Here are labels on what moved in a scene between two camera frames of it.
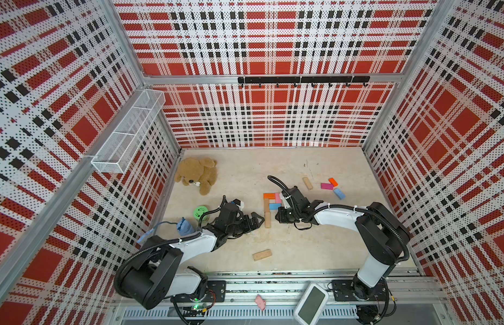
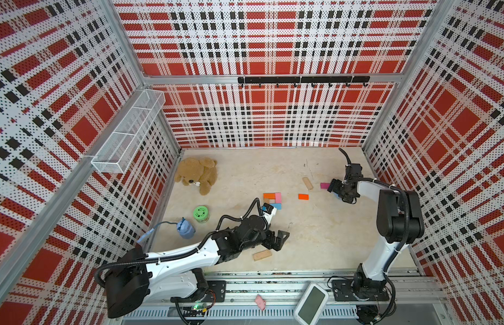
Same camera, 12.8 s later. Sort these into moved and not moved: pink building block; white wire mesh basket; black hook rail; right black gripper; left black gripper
Moved: left black gripper; right black gripper
Not moved: black hook rail; white wire mesh basket; pink building block
